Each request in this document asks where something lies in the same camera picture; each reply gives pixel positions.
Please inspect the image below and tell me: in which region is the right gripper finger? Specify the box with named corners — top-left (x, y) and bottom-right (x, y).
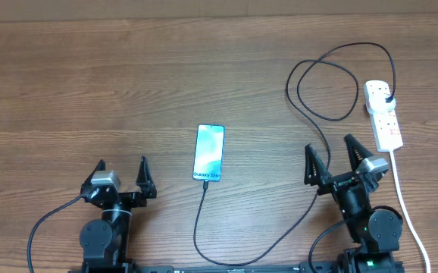
top-left (344, 134), bottom-right (373, 171)
top-left (304, 144), bottom-right (331, 186)

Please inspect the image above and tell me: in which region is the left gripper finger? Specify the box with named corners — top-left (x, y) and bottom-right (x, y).
top-left (81, 158), bottom-right (107, 187)
top-left (136, 156), bottom-right (157, 199)

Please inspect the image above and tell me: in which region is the black USB charging cable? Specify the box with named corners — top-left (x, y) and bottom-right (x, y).
top-left (192, 42), bottom-right (397, 267)

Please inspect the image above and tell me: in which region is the blue Samsung Galaxy smartphone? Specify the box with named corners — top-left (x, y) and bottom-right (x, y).
top-left (192, 124), bottom-right (225, 182)

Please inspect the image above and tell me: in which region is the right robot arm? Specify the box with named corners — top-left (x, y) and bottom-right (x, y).
top-left (299, 134), bottom-right (405, 273)

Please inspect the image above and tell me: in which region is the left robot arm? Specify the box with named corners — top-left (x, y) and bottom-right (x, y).
top-left (80, 157), bottom-right (157, 272)

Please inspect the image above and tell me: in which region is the white charger plug adapter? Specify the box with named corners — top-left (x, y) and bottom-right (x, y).
top-left (366, 93), bottom-right (396, 115)

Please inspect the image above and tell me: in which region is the white power strip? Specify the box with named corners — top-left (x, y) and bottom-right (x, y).
top-left (363, 80), bottom-right (403, 152)

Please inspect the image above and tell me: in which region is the white power strip cord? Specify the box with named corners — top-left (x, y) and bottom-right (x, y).
top-left (388, 149), bottom-right (432, 273)

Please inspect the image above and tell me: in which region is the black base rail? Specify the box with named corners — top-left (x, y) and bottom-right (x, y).
top-left (67, 259), bottom-right (405, 273)

